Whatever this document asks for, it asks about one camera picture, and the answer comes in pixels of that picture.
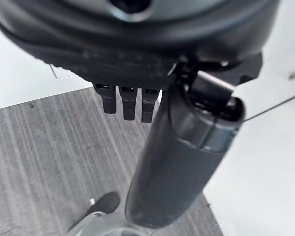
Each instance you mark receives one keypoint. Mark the dark robot foot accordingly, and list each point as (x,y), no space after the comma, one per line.
(107,202)

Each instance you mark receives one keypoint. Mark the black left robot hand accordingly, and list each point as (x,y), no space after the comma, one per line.
(137,49)

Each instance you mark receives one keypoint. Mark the silver robot leg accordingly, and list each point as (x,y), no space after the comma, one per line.
(108,225)

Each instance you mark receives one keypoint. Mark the white cabinet door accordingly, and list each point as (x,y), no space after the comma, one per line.
(27,71)

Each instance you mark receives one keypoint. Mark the white cabinet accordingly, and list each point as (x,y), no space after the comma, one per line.
(263,147)

